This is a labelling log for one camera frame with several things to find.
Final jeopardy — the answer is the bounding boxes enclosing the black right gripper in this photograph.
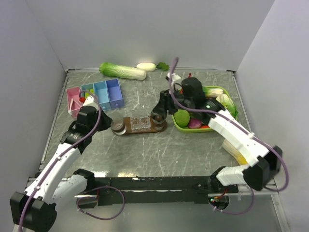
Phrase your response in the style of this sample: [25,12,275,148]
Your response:
[152,86,194,117]

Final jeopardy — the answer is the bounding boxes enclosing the dark glass cup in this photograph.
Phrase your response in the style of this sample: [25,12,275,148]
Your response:
[150,111,166,132]

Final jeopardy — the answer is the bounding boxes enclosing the clear textured plastic holder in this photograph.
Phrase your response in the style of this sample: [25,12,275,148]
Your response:
[130,116,151,132]

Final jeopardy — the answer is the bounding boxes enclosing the frosted clear glass cup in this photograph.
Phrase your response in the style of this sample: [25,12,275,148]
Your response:
[110,112,126,135]

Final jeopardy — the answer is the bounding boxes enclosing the yellow cabbage by arm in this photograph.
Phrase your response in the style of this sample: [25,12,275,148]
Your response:
[222,139,248,165]

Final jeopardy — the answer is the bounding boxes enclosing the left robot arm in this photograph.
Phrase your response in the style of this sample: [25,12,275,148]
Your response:
[10,105,112,232]

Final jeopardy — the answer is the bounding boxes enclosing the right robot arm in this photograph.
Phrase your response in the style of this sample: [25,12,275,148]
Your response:
[151,77,282,193]

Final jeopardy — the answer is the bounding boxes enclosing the green toothpaste tubes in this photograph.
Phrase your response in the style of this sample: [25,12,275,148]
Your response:
[84,88,94,97]

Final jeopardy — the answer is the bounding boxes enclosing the brown wooden tray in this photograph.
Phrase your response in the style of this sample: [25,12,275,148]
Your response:
[111,116,167,135]

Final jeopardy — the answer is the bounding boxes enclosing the pink drawer box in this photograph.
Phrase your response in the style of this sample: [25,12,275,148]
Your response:
[66,87,83,119]

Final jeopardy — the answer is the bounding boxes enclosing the round green cabbage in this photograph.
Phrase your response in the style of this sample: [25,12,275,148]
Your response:
[173,109,190,128]

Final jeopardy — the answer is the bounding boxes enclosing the teal drawer box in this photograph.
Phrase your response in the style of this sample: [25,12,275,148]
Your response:
[81,83,94,98]

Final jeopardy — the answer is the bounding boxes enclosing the purple onion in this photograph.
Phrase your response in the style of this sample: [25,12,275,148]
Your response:
[187,118,202,129]

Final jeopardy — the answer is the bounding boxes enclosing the purple drawer box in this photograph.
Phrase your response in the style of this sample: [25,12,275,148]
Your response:
[106,79,124,109]

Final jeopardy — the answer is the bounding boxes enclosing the green plastic vegetable basket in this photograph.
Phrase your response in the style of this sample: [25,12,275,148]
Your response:
[172,86,231,133]

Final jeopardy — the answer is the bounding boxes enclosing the white daikon radish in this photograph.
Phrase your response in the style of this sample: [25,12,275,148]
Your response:
[136,62,169,72]

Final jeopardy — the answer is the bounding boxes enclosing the bok choy in basket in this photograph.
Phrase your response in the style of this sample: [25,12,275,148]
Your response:
[203,87,224,98]

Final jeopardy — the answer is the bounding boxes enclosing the napa cabbage on table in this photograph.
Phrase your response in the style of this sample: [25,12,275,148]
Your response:
[99,62,147,80]

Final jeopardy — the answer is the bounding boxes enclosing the napa cabbage in basket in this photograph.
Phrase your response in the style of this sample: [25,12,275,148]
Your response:
[216,93,238,119]

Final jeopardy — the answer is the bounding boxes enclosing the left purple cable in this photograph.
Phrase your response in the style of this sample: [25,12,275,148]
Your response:
[18,89,126,232]

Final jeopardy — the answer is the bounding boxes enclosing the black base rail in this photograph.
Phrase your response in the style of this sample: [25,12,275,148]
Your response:
[66,175,239,206]

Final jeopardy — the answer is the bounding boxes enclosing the aluminium frame rail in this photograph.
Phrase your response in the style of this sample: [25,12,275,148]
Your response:
[12,176,280,232]

